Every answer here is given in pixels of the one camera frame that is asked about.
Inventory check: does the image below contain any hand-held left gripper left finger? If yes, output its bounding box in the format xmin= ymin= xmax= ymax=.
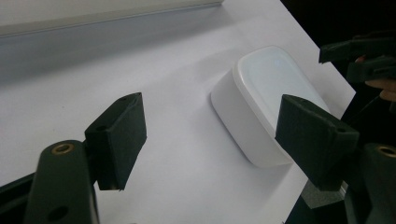
xmin=84 ymin=91 xmax=148 ymax=191

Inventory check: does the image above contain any grey metal table bracket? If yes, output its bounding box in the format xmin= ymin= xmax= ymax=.
xmin=300 ymin=180 xmax=348 ymax=210

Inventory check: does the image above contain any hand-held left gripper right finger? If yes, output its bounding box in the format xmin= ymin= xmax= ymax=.
xmin=275 ymin=94 xmax=361 ymax=191

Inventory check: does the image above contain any white lidded plastic container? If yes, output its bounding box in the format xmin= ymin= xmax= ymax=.
xmin=210 ymin=46 xmax=331 ymax=169

